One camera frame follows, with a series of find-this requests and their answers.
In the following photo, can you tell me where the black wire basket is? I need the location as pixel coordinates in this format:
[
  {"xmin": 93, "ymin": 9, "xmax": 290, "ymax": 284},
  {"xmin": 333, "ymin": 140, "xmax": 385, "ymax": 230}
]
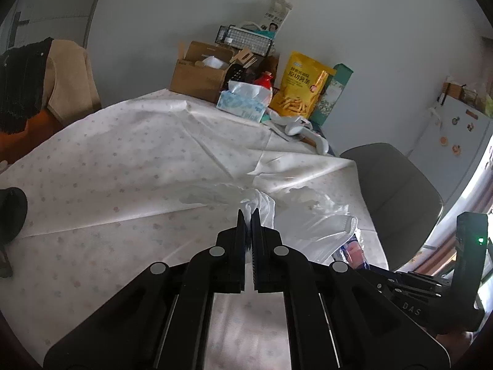
[{"xmin": 216, "ymin": 25, "xmax": 275, "ymax": 58}]

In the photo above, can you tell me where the open cardboard box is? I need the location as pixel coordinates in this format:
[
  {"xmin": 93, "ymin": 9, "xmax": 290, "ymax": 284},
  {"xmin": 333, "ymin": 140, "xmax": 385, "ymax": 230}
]
[{"xmin": 170, "ymin": 40, "xmax": 237, "ymax": 104}]

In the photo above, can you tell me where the beige coat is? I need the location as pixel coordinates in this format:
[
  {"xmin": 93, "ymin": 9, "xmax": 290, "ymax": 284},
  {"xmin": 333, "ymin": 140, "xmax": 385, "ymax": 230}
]
[{"xmin": 47, "ymin": 39, "xmax": 103, "ymax": 126}]

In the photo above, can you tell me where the grey chair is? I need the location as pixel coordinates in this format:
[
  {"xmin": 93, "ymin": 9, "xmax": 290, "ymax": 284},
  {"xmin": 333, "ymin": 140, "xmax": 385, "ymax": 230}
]
[{"xmin": 339, "ymin": 142, "xmax": 444, "ymax": 272}]

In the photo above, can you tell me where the white game controller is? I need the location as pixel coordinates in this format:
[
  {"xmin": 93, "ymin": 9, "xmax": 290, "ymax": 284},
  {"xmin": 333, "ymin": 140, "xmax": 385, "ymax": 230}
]
[{"xmin": 266, "ymin": 110, "xmax": 331, "ymax": 155}]

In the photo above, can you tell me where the black round object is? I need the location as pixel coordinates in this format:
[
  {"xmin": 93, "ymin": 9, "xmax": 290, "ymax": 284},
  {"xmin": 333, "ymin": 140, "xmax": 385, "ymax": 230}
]
[{"xmin": 0, "ymin": 187, "xmax": 28, "ymax": 278}]

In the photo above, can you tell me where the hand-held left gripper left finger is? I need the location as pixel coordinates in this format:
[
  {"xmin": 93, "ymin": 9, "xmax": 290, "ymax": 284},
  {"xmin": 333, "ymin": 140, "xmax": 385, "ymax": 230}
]
[{"xmin": 43, "ymin": 209, "xmax": 247, "ymax": 370}]

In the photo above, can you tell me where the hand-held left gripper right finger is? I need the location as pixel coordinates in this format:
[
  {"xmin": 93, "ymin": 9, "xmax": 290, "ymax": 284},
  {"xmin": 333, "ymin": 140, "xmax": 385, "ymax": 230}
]
[{"xmin": 250, "ymin": 208, "xmax": 451, "ymax": 370}]

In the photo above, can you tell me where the black utensil holder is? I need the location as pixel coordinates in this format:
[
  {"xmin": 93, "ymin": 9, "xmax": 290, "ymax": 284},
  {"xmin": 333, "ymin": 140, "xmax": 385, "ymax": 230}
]
[{"xmin": 224, "ymin": 62, "xmax": 249, "ymax": 84}]

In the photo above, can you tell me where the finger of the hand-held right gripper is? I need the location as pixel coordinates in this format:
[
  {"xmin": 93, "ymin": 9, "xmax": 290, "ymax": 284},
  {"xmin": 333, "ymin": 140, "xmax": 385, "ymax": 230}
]
[{"xmin": 359, "ymin": 268, "xmax": 454, "ymax": 298}]

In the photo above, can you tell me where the red white vase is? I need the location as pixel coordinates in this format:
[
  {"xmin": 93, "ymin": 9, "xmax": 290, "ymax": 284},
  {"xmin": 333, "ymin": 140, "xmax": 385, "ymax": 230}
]
[{"xmin": 253, "ymin": 71, "xmax": 275, "ymax": 90}]

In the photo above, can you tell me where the yellow snack bag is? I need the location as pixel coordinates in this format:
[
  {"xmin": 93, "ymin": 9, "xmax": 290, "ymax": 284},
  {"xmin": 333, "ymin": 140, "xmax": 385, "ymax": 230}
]
[{"xmin": 268, "ymin": 51, "xmax": 336, "ymax": 120}]

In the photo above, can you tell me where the white printed paper bag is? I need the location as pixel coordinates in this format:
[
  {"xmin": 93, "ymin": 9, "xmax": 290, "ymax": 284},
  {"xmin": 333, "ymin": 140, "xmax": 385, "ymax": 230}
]
[{"xmin": 259, "ymin": 0, "xmax": 295, "ymax": 33}]

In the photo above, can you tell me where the tall green box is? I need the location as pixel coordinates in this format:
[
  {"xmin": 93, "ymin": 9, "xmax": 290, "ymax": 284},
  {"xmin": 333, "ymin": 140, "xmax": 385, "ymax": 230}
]
[{"xmin": 308, "ymin": 64, "xmax": 354, "ymax": 126}]

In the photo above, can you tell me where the grey door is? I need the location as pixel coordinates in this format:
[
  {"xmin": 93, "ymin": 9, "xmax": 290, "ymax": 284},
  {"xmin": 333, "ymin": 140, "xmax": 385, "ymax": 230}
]
[{"xmin": 0, "ymin": 0, "xmax": 116, "ymax": 52}]

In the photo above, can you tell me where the white plastic bag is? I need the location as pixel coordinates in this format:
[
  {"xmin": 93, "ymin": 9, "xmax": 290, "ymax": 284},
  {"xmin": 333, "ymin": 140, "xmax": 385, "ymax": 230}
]
[{"xmin": 180, "ymin": 183, "xmax": 360, "ymax": 274}]

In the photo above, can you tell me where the red blue packet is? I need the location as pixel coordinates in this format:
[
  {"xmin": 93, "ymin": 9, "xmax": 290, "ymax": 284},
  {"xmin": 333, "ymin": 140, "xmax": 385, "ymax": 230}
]
[{"xmin": 333, "ymin": 235, "xmax": 371, "ymax": 271}]

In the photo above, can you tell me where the orange cloth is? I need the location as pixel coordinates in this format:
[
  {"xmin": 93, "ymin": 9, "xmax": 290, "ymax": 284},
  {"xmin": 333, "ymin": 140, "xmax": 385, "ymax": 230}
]
[{"xmin": 0, "ymin": 108, "xmax": 64, "ymax": 162}]

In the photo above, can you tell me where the blue white tissue box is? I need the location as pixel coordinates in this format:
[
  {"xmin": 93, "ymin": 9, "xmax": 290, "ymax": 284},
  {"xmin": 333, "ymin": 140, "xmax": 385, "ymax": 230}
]
[{"xmin": 216, "ymin": 80, "xmax": 272, "ymax": 124}]

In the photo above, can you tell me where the white fridge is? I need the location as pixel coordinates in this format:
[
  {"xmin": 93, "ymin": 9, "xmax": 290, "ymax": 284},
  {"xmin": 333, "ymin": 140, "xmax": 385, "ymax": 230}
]
[{"xmin": 408, "ymin": 96, "xmax": 493, "ymax": 206}]

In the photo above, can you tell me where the small cardboard box on fridge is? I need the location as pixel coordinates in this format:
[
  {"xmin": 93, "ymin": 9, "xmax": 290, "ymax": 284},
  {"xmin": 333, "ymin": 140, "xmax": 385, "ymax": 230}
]
[{"xmin": 441, "ymin": 81, "xmax": 467, "ymax": 99}]

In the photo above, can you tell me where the white dotted tablecloth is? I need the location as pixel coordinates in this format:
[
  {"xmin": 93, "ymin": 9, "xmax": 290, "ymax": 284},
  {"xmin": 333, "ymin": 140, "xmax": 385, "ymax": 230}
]
[{"xmin": 0, "ymin": 88, "xmax": 389, "ymax": 370}]

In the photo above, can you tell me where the black door handle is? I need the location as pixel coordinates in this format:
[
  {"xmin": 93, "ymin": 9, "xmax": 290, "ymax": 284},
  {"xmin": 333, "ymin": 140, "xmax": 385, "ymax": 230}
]
[{"xmin": 8, "ymin": 11, "xmax": 30, "ymax": 49}]

